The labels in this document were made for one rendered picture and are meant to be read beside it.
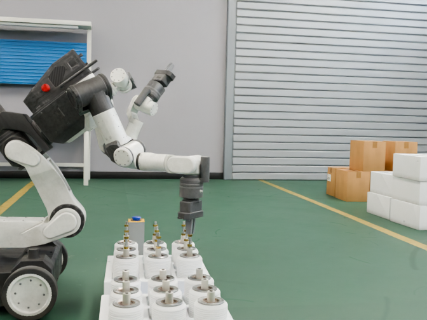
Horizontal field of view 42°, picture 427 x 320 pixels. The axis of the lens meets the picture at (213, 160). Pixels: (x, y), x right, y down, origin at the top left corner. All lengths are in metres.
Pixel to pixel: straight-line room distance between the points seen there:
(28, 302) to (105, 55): 5.26
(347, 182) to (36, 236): 3.82
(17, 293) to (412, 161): 3.08
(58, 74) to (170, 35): 5.04
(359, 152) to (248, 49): 2.34
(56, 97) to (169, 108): 4.98
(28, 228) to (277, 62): 5.46
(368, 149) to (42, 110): 3.96
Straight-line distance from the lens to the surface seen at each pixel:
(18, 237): 2.44
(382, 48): 8.01
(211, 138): 7.30
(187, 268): 2.10
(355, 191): 5.70
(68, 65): 2.33
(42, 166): 2.36
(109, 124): 2.15
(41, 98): 2.33
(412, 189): 4.45
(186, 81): 7.26
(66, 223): 2.36
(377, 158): 5.77
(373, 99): 7.91
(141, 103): 2.65
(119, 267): 2.09
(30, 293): 2.25
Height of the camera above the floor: 0.76
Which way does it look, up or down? 4 degrees down
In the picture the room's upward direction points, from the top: 1 degrees clockwise
